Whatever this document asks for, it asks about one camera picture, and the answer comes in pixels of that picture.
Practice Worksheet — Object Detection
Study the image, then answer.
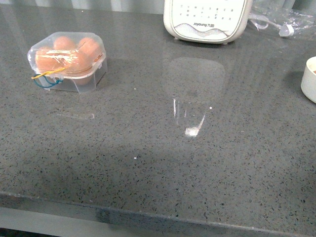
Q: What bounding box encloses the white power cord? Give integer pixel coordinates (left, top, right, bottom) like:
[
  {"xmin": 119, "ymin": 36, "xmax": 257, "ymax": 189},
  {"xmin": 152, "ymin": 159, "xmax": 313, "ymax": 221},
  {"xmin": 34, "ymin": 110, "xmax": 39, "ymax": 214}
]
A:
[{"xmin": 248, "ymin": 13, "xmax": 294, "ymax": 38}]

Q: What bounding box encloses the white Joyoung blender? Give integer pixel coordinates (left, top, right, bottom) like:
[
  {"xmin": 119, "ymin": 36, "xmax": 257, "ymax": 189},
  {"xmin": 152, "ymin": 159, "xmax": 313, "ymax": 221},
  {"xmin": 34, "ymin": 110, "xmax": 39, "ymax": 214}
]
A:
[{"xmin": 163, "ymin": 0, "xmax": 253, "ymax": 44}]

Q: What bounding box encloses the clear plastic egg box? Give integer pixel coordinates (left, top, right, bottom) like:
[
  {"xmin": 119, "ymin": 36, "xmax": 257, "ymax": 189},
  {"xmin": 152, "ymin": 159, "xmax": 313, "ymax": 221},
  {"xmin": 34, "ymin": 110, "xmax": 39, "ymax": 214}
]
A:
[{"xmin": 27, "ymin": 32, "xmax": 108, "ymax": 94}]

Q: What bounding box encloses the yellow rubber band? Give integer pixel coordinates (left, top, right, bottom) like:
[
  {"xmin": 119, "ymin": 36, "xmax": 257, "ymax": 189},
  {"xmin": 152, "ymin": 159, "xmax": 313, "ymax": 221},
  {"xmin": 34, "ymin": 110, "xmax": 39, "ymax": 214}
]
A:
[{"xmin": 31, "ymin": 67, "xmax": 70, "ymax": 79}]

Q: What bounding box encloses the clear plastic bag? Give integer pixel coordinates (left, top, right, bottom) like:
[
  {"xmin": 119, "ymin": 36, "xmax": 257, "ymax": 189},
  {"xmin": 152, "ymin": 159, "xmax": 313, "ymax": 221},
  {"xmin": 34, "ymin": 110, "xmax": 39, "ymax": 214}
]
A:
[{"xmin": 248, "ymin": 0, "xmax": 316, "ymax": 41}]

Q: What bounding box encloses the white bowl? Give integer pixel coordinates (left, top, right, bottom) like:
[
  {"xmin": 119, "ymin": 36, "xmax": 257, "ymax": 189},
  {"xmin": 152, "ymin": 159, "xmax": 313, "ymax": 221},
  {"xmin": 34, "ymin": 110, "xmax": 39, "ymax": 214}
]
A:
[{"xmin": 301, "ymin": 56, "xmax": 316, "ymax": 103}]

